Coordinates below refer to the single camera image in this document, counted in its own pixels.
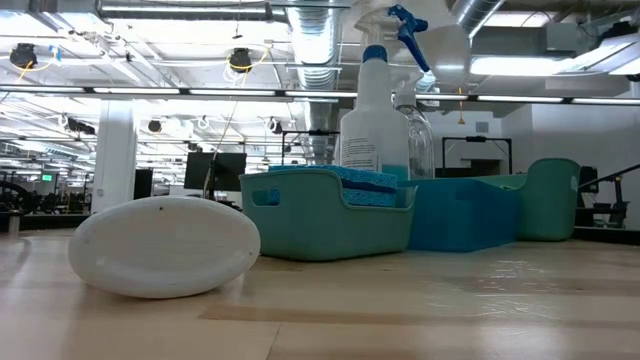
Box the black monitor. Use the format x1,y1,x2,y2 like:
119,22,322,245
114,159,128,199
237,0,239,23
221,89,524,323
183,151,248,192

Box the black equipment stand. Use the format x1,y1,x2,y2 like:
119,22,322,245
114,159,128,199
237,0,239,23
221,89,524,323
574,167,632,230

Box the long ceiling light strip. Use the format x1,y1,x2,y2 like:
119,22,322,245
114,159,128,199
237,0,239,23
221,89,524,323
0,84,640,105

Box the black station frame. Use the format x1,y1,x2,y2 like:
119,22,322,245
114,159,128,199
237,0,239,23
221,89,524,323
281,129,341,169
441,135,514,176

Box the blue plastic tray bin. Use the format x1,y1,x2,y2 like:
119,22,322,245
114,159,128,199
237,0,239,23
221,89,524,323
398,177,522,253

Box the white squeeze bottle blue label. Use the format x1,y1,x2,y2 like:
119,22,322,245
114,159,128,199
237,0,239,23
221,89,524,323
67,195,262,300

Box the small teal plastic bin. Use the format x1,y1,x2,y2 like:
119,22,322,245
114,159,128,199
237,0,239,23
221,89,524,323
238,168,417,263

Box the black ceiling camera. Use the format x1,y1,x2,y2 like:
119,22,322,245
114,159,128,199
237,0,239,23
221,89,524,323
9,43,39,70
228,47,254,75

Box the wide silver ventilation duct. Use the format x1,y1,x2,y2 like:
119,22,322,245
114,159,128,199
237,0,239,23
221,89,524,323
287,0,346,166

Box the spray bottle with blue liquid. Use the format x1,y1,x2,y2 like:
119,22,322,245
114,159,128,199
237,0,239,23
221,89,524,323
338,3,437,182

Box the large teal plastic bin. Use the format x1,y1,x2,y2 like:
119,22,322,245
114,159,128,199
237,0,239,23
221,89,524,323
474,157,582,243

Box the white column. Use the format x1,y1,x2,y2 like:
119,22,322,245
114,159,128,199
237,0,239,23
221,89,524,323
90,99,139,215

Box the small black box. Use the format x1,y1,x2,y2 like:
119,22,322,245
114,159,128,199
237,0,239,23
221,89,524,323
133,168,154,200

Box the slanted silver ventilation duct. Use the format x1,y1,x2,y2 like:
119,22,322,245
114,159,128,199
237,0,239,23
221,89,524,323
449,0,506,39

